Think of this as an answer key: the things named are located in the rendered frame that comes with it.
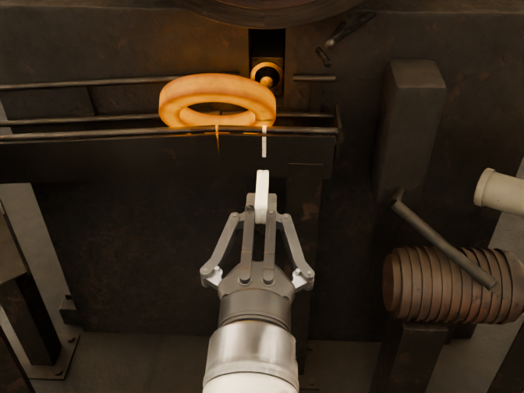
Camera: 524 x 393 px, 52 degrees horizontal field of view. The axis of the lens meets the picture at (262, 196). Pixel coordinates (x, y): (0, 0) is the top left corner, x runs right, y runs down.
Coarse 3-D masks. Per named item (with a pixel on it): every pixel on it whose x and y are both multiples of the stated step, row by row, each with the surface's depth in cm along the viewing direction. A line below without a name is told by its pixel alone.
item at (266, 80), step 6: (264, 66) 92; (270, 66) 92; (258, 72) 93; (264, 72) 92; (270, 72) 92; (276, 72) 93; (258, 78) 93; (264, 78) 92; (270, 78) 92; (276, 78) 93; (264, 84) 93; (270, 84) 92; (276, 84) 94
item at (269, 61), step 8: (256, 32) 99; (264, 32) 99; (272, 32) 99; (280, 32) 99; (256, 40) 97; (264, 40) 97; (272, 40) 97; (280, 40) 97; (256, 48) 94; (264, 48) 94; (272, 48) 94; (280, 48) 94; (256, 56) 92; (264, 56) 92; (272, 56) 92; (280, 56) 92; (256, 64) 92; (264, 64) 92; (272, 64) 92; (280, 64) 92; (256, 72) 93; (280, 72) 93; (280, 80) 94; (272, 88) 95; (280, 88) 95
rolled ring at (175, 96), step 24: (168, 96) 78; (192, 96) 76; (216, 96) 76; (240, 96) 76; (264, 96) 79; (168, 120) 85; (192, 120) 88; (216, 120) 90; (240, 120) 89; (264, 120) 84
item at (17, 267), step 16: (0, 208) 70; (0, 224) 84; (0, 240) 81; (16, 240) 73; (0, 256) 79; (16, 256) 79; (0, 272) 76; (16, 272) 76; (0, 336) 89; (0, 352) 91; (0, 368) 93; (16, 368) 96; (0, 384) 96; (16, 384) 98
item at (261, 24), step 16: (176, 0) 73; (192, 0) 73; (208, 0) 72; (320, 0) 72; (336, 0) 72; (352, 0) 72; (208, 16) 74; (224, 16) 74; (240, 16) 74; (256, 16) 74; (272, 16) 74; (288, 16) 73; (304, 16) 73; (320, 16) 73
